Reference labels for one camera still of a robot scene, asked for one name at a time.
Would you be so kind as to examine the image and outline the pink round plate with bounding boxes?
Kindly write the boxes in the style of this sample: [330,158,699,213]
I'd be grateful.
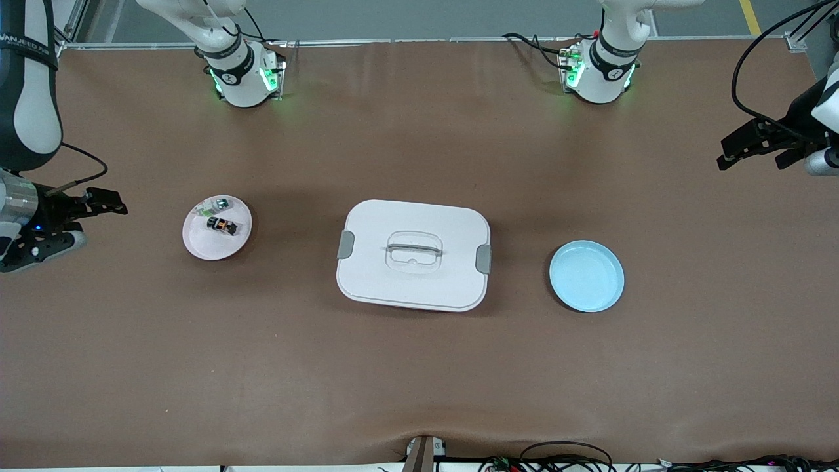
[182,195,253,262]

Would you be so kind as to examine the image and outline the light blue round plate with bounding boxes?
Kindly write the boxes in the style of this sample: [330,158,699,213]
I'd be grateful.
[549,240,625,313]

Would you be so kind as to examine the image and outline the white plastic storage box lid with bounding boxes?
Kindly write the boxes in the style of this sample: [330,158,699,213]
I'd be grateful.
[336,199,492,313]

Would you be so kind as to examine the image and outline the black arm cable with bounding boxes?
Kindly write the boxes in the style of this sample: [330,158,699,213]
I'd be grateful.
[730,0,839,142]
[46,142,109,197]

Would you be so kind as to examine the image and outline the aluminium frame corner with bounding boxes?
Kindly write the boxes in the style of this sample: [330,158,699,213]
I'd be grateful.
[52,0,89,56]
[783,0,839,53]

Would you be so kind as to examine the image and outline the black base cables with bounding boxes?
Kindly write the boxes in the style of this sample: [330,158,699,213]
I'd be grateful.
[241,7,289,50]
[502,31,581,71]

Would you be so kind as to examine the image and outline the black cable tangle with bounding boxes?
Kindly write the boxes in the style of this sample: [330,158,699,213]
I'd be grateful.
[655,454,839,472]

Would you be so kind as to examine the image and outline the grey lid handle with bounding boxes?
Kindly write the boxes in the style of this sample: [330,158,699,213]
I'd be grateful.
[387,243,444,257]

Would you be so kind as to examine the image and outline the metal table edge rail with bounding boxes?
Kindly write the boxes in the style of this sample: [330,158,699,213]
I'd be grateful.
[62,36,790,50]

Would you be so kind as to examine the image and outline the black cable loop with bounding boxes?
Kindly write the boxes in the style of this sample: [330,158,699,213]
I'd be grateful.
[520,441,615,472]

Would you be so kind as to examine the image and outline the brown camera mount post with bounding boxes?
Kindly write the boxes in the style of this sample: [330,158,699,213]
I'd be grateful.
[402,435,448,472]

